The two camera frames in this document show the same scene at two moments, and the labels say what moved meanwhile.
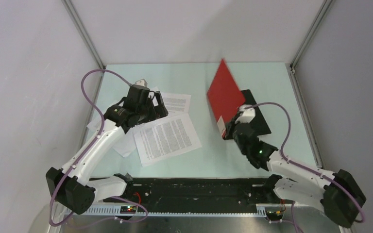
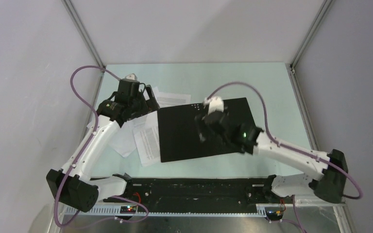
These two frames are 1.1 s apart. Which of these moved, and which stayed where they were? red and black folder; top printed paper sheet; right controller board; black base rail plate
Moved: red and black folder
Stayed: black base rail plate; top printed paper sheet; right controller board
